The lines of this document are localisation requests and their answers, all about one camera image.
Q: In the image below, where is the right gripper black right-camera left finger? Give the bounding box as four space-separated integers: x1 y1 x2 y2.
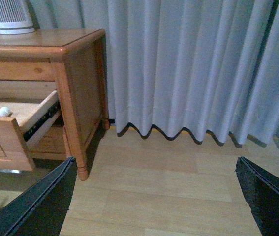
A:
0 157 77 236

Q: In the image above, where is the white power strip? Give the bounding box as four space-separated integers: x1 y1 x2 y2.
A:
0 169 23 174

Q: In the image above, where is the wooden drawer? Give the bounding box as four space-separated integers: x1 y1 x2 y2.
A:
30 123 66 160
0 90 61 171

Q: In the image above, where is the white cylindrical air purifier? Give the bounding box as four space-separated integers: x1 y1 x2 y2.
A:
0 0 35 35

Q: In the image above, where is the white medicine bottle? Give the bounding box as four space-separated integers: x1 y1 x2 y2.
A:
0 107 12 117

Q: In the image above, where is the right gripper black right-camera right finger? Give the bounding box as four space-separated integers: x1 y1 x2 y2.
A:
235 157 279 236

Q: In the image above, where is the wooden nightstand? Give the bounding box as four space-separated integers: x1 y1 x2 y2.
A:
0 29 110 180

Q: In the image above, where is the grey curtain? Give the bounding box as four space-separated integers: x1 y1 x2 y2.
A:
27 0 279 144

